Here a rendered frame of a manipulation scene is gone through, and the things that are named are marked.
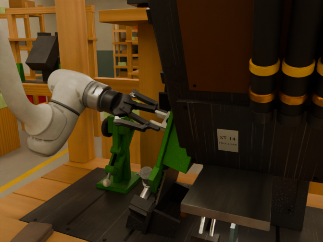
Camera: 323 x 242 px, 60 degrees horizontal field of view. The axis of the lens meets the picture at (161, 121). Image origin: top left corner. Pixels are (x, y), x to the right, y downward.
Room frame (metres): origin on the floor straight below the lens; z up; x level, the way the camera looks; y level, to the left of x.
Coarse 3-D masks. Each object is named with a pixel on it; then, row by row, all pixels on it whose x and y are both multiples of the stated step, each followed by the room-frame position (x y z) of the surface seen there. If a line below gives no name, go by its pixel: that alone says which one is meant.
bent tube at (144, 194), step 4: (168, 112) 0.79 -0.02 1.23; (168, 116) 0.79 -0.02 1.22; (164, 120) 0.78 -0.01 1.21; (164, 124) 0.77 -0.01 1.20; (164, 128) 0.76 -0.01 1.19; (144, 188) 0.76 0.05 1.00; (144, 192) 0.75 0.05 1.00; (148, 192) 0.75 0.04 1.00; (140, 196) 0.74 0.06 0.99; (144, 196) 0.74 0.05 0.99; (148, 196) 0.74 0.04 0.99
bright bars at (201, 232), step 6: (204, 222) 0.56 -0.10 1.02; (210, 228) 0.55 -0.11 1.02; (192, 234) 0.54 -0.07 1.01; (198, 234) 0.54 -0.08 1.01; (204, 234) 0.54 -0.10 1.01; (210, 234) 0.54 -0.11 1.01; (216, 234) 0.54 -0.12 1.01; (192, 240) 0.54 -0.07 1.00; (198, 240) 0.53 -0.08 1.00; (204, 240) 0.53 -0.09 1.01; (210, 240) 0.52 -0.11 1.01; (216, 240) 0.52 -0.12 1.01
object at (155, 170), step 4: (156, 168) 0.68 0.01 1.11; (160, 168) 0.68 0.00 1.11; (152, 172) 0.67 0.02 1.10; (156, 172) 0.67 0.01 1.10; (160, 172) 0.69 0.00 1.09; (152, 176) 0.66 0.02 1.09; (156, 176) 0.67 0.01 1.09; (160, 176) 0.71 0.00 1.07; (148, 180) 0.66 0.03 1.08; (152, 180) 0.66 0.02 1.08; (156, 180) 0.68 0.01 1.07; (160, 180) 0.72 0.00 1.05; (152, 184) 0.67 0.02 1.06; (156, 184) 0.69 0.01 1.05; (160, 184) 0.73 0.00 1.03; (152, 188) 0.70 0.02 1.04; (156, 188) 0.71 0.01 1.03; (152, 192) 0.72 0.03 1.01; (156, 192) 0.72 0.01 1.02
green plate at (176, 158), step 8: (168, 120) 0.67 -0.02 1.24; (168, 128) 0.67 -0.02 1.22; (168, 136) 0.67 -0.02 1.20; (176, 136) 0.67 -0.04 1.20; (168, 144) 0.68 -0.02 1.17; (176, 144) 0.67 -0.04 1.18; (160, 152) 0.68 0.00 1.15; (168, 152) 0.68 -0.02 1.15; (176, 152) 0.67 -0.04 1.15; (184, 152) 0.67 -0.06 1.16; (160, 160) 0.68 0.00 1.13; (168, 160) 0.68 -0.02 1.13; (176, 160) 0.67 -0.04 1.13; (184, 160) 0.67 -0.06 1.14; (176, 168) 0.67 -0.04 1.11; (184, 168) 0.67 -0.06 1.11
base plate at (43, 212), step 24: (96, 168) 1.13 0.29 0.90; (72, 192) 0.92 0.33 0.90; (96, 192) 0.92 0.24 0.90; (24, 216) 0.77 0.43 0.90; (48, 216) 0.77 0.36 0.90; (72, 216) 0.77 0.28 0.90; (96, 216) 0.77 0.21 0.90; (120, 216) 0.77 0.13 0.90; (192, 216) 0.77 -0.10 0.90; (312, 216) 0.77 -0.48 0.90; (96, 240) 0.66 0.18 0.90; (120, 240) 0.66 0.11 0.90; (144, 240) 0.66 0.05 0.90; (168, 240) 0.66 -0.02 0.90; (240, 240) 0.66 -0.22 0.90; (264, 240) 0.66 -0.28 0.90; (288, 240) 0.66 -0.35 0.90; (312, 240) 0.66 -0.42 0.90
